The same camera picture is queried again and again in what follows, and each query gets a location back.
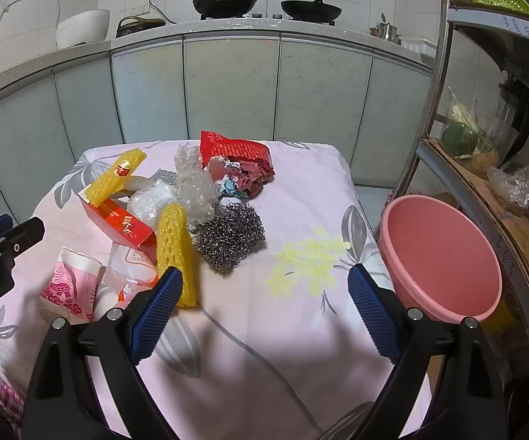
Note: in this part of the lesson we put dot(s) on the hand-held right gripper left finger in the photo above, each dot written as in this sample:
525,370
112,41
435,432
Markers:
159,311

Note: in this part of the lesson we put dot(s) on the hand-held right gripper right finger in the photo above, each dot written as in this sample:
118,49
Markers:
374,316

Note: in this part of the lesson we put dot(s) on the clear printed plastic wrapper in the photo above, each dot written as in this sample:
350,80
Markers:
131,266

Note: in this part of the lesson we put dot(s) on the pink floral paper cup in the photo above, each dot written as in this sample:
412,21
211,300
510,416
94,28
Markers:
69,284

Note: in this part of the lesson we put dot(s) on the plain yellow foam net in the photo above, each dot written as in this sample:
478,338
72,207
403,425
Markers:
175,238

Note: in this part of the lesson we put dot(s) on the pink plastic bucket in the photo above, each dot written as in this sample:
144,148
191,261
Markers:
429,247

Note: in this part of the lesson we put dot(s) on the red carton box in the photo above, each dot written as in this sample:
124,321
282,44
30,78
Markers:
122,227

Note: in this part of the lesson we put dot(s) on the yellow foam net red label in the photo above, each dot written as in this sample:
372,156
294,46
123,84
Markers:
108,183

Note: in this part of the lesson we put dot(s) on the steel wool scrubber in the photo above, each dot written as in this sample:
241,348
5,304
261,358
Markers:
230,238

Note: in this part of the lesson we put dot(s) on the white plastic bag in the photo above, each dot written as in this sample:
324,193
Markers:
152,204

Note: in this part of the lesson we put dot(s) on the clear plastic bag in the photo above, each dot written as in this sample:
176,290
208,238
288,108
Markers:
136,185
516,188

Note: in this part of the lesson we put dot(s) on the clear bubble wrap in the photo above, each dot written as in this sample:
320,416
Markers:
193,188

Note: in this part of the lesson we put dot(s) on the silver scouring cloth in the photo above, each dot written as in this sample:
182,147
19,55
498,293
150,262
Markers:
163,175

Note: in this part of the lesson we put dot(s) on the light blue paper scrap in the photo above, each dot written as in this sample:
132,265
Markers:
233,189

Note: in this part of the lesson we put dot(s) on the red snack bag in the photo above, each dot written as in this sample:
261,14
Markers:
237,151

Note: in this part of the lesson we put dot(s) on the pink floral tablecloth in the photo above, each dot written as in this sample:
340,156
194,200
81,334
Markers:
255,330

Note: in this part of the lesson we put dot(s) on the purple patterned garment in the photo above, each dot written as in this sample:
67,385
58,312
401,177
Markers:
12,403

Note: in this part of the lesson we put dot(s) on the brown cardboard sheet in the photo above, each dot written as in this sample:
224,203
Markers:
521,238

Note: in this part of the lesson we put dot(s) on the ginger root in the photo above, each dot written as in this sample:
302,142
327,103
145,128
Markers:
484,161

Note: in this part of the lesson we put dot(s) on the clear plastic bag on shelf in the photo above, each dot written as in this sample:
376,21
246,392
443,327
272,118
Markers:
516,188

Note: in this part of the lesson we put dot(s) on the green watermelon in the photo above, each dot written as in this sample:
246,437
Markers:
459,140

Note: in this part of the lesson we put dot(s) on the white rice cooker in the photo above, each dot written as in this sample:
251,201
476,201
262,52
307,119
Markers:
83,27

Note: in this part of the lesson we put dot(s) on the napa cabbage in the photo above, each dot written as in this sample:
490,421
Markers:
464,114

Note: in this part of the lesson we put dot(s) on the kitchen base cabinet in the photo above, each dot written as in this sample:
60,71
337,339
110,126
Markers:
228,87

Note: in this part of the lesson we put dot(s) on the black electric cooktop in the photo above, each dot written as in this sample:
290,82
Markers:
138,27

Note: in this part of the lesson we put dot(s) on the black blender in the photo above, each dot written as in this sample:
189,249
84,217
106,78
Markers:
519,114

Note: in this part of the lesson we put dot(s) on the white plastic tray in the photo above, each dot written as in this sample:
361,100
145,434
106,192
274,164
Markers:
418,46

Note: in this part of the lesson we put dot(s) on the steel kettle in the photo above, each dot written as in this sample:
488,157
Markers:
386,32

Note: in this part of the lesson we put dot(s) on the metal shelf rack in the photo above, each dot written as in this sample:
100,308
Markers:
443,32

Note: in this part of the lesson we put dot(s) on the gas stove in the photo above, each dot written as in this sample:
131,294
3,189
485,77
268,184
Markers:
264,17

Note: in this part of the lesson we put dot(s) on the black frying pan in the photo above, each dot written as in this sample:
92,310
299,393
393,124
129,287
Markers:
310,9

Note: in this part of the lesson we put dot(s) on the empty white wall socket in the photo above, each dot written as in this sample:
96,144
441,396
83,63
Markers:
141,9

